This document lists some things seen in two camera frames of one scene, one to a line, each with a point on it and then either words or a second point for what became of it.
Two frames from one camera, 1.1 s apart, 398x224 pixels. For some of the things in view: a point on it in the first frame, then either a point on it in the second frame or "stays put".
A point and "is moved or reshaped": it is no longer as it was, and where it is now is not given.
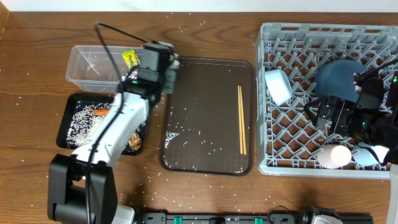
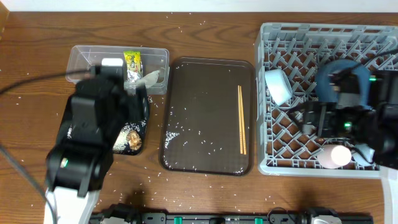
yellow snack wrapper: [131, 58] is moved or reshaped
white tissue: [176, 63] is moved or reshaped
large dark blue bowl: [336, 78] stays put
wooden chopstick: [242, 119] stays put
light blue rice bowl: [278, 86] stays put
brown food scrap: [135, 142] stays put
